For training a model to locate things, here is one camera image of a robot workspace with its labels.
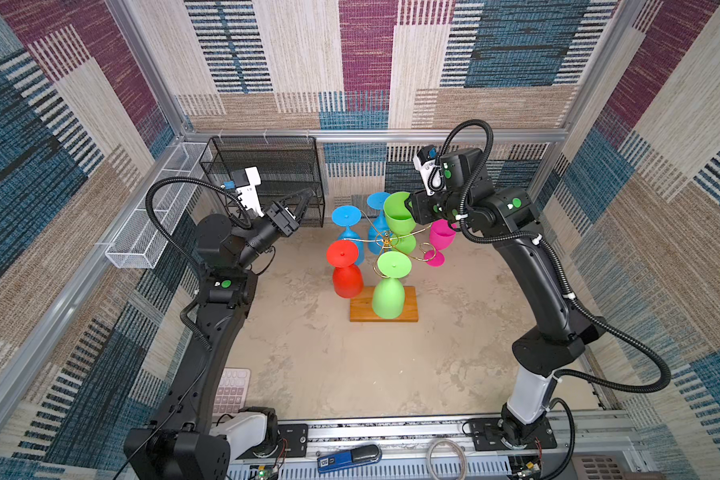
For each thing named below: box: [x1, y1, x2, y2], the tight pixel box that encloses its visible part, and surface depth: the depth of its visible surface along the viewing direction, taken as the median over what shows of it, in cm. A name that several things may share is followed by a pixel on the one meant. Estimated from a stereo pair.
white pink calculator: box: [213, 367, 251, 417], surface depth 82 cm
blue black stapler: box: [317, 444, 383, 474], surface depth 70 cm
